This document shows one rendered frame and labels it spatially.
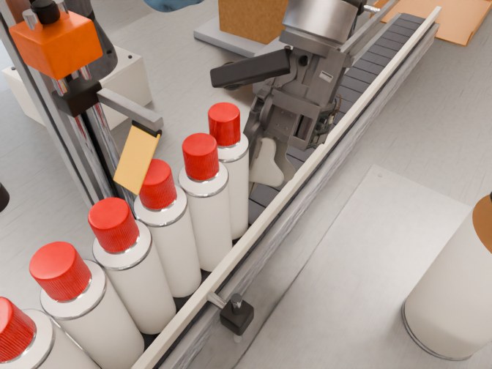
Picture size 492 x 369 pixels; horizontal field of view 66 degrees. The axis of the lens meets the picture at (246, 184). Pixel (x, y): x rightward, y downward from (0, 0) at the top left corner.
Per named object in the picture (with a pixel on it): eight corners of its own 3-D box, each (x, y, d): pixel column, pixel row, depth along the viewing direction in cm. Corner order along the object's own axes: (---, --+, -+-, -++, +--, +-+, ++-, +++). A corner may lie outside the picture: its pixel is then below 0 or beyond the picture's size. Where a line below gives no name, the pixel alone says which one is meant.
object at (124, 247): (155, 345, 43) (105, 252, 28) (124, 319, 45) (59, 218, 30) (185, 309, 46) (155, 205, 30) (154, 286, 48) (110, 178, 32)
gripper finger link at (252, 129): (242, 170, 46) (264, 101, 43) (232, 165, 47) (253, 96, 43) (261, 164, 50) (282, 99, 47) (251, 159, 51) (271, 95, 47)
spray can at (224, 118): (230, 249, 51) (223, 135, 36) (203, 227, 54) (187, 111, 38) (255, 225, 54) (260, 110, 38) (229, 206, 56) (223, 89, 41)
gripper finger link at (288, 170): (276, 210, 50) (300, 146, 47) (240, 190, 53) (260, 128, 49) (286, 204, 53) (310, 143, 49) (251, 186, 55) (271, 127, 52)
